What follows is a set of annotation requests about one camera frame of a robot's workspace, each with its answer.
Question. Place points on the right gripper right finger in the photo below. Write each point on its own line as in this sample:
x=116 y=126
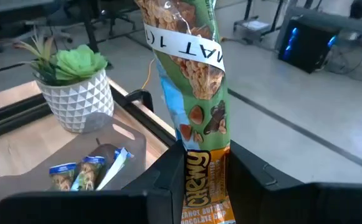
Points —
x=293 y=205

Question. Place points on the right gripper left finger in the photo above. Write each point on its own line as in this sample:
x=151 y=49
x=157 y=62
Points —
x=106 y=208

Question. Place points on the blue Chewy granola bar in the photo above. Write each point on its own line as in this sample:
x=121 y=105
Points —
x=115 y=168
x=88 y=174
x=62 y=177

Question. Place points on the green orange Chewy granola bar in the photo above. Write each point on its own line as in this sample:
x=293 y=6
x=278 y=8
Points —
x=199 y=93

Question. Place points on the grey translucent plastic bin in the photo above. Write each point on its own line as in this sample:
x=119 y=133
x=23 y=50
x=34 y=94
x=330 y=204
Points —
x=131 y=149

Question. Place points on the succulent in white patterned pot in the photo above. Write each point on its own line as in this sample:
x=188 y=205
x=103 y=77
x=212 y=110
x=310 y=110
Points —
x=81 y=102

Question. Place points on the black computer with blue lights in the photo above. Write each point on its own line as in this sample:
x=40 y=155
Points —
x=308 y=46

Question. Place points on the black frame bracket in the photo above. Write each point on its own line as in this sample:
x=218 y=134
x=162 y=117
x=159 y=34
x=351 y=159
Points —
x=143 y=96

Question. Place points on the black aluminium table frame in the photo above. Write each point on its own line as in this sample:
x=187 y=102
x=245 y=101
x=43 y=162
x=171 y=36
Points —
x=12 y=116

